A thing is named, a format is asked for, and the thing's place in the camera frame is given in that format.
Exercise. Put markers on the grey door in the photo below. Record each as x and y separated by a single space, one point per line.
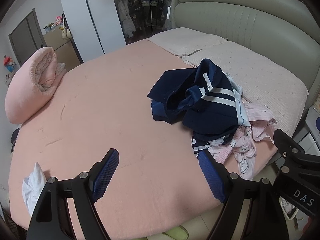
25 40

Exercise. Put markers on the cluster of small dolls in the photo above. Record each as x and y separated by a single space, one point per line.
58 21

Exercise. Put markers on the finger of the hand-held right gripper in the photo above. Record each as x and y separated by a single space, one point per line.
287 145

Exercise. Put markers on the navy shorts with white stripes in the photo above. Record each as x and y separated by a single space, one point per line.
217 80

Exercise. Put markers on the pale grey white garment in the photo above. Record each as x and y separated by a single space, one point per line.
241 110

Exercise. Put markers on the white shirt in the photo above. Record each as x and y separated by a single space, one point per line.
32 190

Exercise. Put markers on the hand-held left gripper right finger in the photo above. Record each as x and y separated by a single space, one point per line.
211 177

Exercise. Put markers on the pink white cloth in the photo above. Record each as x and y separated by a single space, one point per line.
287 207

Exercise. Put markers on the pink printed baby garment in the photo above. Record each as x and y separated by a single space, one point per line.
240 155

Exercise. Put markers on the white wardrobe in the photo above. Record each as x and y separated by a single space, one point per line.
100 12

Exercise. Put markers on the red hat doll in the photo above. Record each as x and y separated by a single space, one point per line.
9 63

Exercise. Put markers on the rolled pink quilt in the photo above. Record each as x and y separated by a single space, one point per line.
25 92

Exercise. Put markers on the beige cabinet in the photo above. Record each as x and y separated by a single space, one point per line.
60 45

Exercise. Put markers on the navy garment with striped trim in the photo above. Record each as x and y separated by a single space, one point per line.
200 143

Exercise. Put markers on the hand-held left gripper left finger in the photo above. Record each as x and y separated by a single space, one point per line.
105 175

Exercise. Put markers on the dark glass wardrobe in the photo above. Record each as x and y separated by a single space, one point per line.
140 12

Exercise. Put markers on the pink bed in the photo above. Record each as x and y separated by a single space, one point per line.
112 105

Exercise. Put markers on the light pink baby garment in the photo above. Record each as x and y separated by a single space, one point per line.
260 115

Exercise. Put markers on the light green slipper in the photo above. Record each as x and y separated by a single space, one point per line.
175 235

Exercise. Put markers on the grey padded headboard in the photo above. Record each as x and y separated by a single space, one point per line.
250 17

